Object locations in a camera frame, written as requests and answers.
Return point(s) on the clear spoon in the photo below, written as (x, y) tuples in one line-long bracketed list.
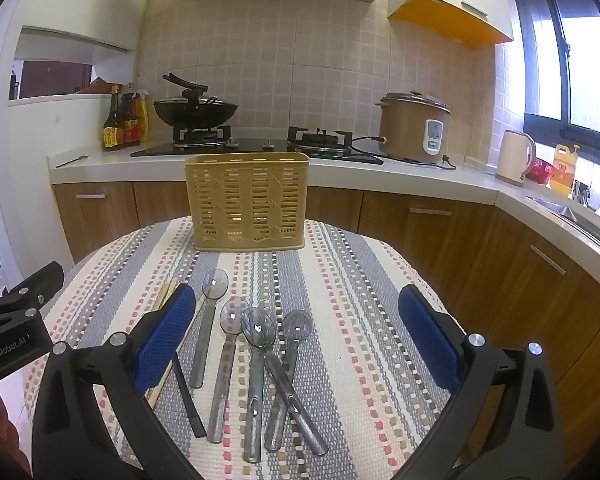
[(297, 327)]

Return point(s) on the red label sauce bottle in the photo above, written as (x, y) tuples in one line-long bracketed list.
[(131, 127)]

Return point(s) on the white orange wall cabinet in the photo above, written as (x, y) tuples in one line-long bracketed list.
[(450, 5)]

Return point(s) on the wooden base cabinets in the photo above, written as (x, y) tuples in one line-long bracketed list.
[(480, 250)]

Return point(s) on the cream electric kettle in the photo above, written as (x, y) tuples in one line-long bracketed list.
[(512, 157)]

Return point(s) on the brown rice cooker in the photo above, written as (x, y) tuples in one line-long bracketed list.
[(405, 127)]

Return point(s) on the striped woven tablecloth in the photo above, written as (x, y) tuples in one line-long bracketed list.
[(355, 310)]

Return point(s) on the yellow plastic utensil basket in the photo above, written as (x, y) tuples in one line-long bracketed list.
[(247, 205)]

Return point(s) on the yellow spray bottle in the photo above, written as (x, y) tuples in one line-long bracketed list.
[(144, 120)]

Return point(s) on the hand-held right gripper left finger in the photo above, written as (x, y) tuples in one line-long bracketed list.
[(162, 335)]

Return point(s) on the steel sink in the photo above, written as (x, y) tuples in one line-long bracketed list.
[(575, 217)]

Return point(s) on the white kitchen counter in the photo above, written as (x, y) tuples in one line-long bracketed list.
[(430, 175)]

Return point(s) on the small metal spoon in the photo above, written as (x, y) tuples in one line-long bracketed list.
[(72, 161)]

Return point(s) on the yellow oil bottle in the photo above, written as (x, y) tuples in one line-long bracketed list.
[(564, 172)]

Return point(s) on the black chopstick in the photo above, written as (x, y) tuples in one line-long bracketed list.
[(190, 400)]

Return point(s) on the red container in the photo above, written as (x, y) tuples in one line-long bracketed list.
[(539, 171)]

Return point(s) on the wooden chopstick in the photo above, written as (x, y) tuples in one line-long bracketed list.
[(162, 382), (166, 292)]

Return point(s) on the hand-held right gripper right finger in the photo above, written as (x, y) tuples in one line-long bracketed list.
[(427, 335)]

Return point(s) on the black glass gas stove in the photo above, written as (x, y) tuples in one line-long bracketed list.
[(260, 149)]

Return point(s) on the dark soy sauce bottle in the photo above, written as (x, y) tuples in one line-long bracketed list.
[(111, 130)]

